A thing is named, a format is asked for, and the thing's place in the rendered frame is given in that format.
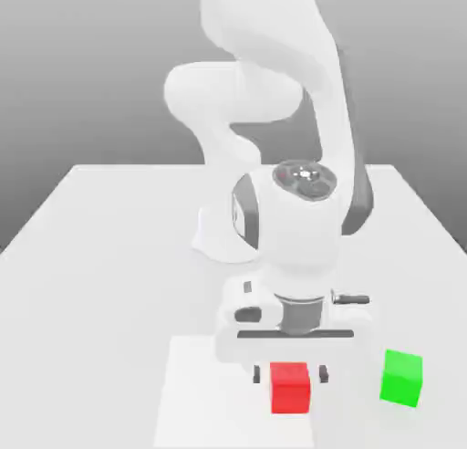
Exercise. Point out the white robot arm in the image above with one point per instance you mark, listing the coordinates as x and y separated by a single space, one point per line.
292 230

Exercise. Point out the small red cube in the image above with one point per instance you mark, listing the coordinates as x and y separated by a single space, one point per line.
290 388

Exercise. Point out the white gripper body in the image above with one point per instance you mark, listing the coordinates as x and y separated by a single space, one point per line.
292 348

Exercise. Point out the small green cube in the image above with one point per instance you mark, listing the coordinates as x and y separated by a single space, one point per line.
401 379

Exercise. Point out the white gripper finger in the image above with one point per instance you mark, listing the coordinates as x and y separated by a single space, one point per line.
257 374
323 373

